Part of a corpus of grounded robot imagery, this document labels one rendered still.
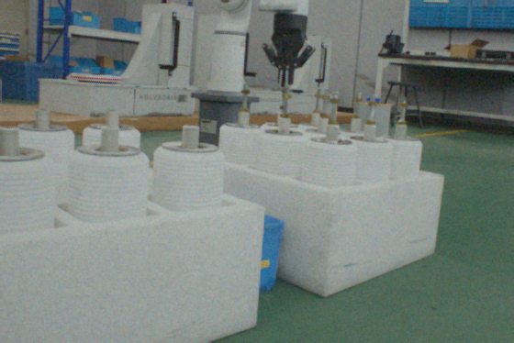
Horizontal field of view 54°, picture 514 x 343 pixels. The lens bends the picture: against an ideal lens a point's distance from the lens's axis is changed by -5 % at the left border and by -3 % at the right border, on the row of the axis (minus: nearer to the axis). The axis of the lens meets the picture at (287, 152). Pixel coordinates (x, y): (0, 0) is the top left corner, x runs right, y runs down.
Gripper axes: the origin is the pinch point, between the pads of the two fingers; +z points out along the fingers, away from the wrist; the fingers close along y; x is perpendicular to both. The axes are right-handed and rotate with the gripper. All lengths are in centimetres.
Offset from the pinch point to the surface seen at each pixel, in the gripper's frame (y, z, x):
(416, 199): -32.4, 21.7, 1.0
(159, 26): 178, -28, -154
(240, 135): 0.7, 11.9, 15.7
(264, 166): -7.4, 16.7, 19.4
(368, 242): -28.2, 27.8, 16.3
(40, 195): -10, 14, 70
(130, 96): 165, 17, -119
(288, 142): -11.5, 11.7, 18.2
